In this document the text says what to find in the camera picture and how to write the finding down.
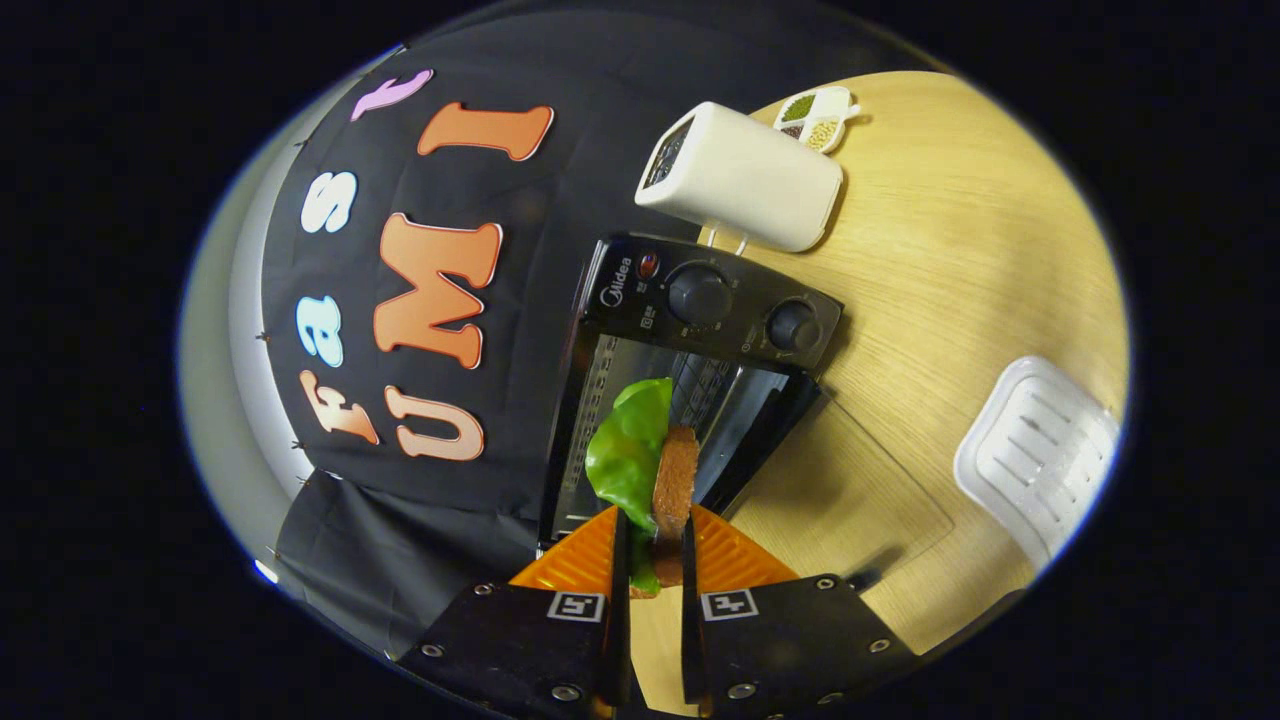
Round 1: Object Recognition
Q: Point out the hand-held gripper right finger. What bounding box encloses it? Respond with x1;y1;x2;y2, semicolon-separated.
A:
680;503;921;720

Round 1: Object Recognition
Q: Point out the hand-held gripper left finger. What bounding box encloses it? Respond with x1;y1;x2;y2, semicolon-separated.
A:
398;505;633;720

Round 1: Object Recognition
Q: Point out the bread slice with lettuce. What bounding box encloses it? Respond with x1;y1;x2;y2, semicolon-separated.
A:
585;377;701;601

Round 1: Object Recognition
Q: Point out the black toaster oven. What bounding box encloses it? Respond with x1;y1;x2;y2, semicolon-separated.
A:
538;232;956;601

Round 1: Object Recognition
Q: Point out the white slot toaster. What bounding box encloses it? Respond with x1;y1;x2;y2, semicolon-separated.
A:
635;101;846;254

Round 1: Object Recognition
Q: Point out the white plastic tray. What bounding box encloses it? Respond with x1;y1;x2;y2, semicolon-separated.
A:
953;355;1121;571

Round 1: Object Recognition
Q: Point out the black backdrop cloth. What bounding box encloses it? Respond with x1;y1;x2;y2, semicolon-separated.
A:
262;10;901;661

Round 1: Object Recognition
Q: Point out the white divided dish of beans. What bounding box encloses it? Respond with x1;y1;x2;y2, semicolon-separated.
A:
775;86;861;154

